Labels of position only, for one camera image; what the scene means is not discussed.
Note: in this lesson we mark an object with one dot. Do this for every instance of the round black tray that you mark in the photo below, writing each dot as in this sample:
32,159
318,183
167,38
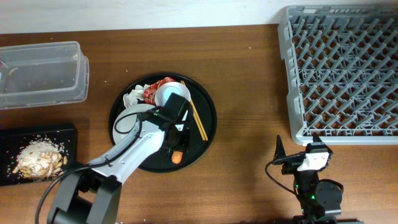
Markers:
161,161

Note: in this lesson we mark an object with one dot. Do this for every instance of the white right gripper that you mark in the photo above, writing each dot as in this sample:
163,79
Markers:
279,152

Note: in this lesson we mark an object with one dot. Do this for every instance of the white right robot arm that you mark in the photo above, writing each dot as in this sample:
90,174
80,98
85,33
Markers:
320,199

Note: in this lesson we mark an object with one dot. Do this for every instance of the white pink bowl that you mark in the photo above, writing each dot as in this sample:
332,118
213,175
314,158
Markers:
184,92

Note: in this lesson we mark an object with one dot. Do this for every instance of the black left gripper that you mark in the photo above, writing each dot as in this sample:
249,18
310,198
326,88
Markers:
184,144

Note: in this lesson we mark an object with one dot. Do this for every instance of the light blue cup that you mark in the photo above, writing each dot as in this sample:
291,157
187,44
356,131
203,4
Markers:
170,90

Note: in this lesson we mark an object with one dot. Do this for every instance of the orange carrot piece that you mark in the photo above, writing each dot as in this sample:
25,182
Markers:
177,157

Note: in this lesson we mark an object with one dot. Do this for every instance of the light grey plate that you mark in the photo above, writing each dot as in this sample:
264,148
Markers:
127,123

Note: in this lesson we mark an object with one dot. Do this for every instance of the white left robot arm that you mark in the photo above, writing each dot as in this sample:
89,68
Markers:
91,193

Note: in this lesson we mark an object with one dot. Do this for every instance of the white tissue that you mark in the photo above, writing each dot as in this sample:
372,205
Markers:
135,95

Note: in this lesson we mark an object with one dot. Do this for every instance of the pile of rice and seeds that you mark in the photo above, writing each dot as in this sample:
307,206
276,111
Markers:
42,159

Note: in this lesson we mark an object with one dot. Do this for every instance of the wooden chopstick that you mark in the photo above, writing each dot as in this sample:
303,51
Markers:
198,122
201,122

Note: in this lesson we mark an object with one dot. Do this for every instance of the clear plastic bin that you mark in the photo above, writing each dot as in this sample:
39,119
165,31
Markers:
43,75

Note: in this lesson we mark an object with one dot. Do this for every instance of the red strawberry snack wrapper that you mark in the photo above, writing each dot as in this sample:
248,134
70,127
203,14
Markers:
149,93

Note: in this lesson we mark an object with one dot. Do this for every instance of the grey dishwasher rack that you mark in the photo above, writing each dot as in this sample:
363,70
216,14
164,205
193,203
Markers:
341,64

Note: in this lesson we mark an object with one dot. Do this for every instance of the black rectangular food bin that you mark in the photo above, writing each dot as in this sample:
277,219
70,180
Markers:
13,140

